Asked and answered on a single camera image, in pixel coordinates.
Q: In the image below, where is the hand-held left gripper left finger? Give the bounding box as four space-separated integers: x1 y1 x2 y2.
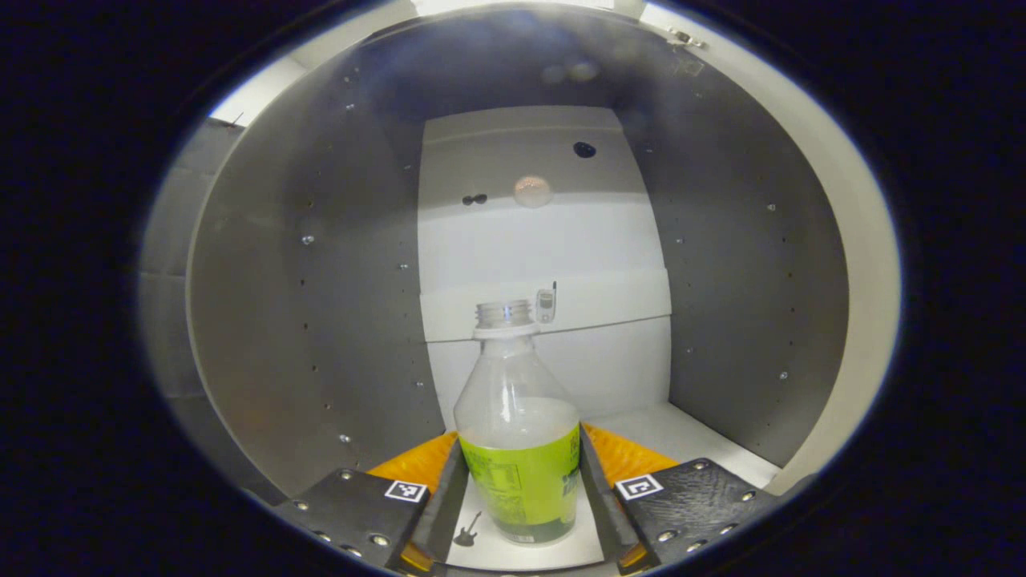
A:
277 431 471 575

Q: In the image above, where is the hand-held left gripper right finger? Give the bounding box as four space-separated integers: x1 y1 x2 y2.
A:
579 422 780 575

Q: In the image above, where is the clear bottle with green label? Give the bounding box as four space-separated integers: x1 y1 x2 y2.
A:
453 300 582 547

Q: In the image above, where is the dark grey cabinet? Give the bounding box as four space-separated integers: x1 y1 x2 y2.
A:
184 6 852 575

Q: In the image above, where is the white cabinet shelf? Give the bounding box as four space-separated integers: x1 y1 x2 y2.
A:
443 401 783 572

